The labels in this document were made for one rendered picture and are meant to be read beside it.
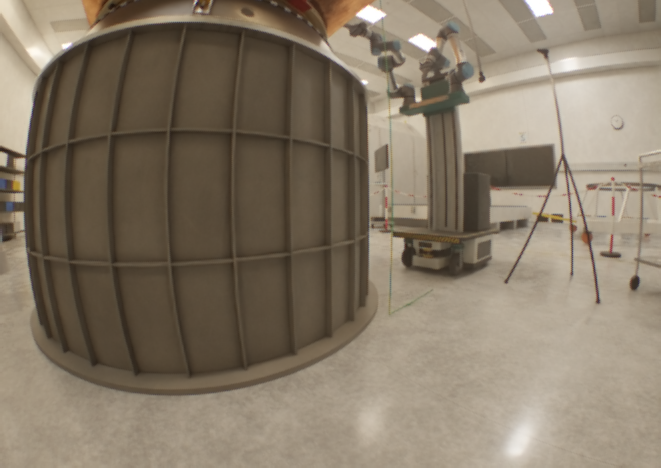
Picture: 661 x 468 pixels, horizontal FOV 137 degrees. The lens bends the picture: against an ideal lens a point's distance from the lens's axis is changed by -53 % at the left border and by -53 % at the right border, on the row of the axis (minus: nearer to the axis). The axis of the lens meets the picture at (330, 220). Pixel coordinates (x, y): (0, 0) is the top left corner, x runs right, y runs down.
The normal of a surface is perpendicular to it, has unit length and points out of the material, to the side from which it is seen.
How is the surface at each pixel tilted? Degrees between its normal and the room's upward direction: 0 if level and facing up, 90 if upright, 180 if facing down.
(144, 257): 90
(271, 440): 0
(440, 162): 90
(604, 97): 90
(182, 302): 90
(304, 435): 0
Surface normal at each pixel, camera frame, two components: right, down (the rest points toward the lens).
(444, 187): -0.79, 0.04
